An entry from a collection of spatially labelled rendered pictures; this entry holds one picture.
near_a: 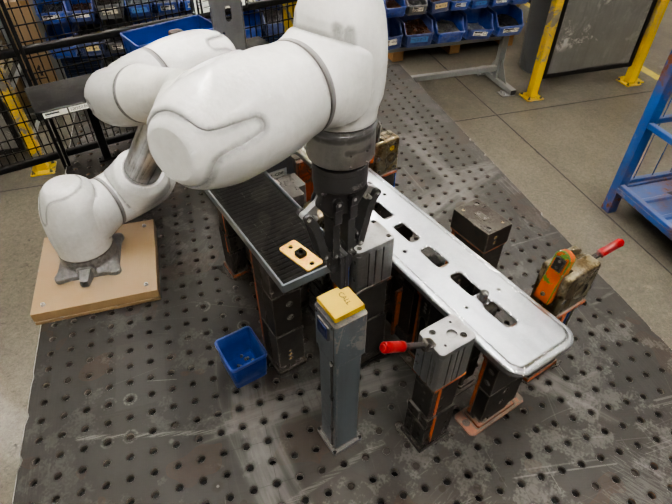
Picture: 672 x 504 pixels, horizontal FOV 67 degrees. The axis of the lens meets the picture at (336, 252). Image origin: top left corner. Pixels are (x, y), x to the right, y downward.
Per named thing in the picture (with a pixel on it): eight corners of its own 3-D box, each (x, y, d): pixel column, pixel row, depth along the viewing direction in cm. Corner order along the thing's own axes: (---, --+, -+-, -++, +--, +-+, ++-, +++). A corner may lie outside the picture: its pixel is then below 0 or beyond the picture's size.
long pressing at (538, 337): (590, 334, 102) (592, 329, 101) (511, 387, 93) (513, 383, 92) (270, 82, 187) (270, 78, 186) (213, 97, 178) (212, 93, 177)
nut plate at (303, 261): (324, 262, 93) (323, 257, 92) (308, 272, 91) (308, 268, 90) (294, 240, 97) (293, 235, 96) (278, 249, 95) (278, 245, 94)
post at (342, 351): (362, 439, 116) (371, 313, 87) (334, 456, 113) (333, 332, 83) (343, 413, 121) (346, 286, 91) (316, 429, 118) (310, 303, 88)
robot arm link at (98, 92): (95, 65, 84) (163, 42, 91) (55, 75, 96) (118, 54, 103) (132, 141, 90) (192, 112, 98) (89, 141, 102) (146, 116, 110)
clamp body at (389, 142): (399, 228, 171) (409, 137, 148) (369, 241, 166) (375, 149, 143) (383, 214, 177) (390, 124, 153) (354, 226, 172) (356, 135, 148)
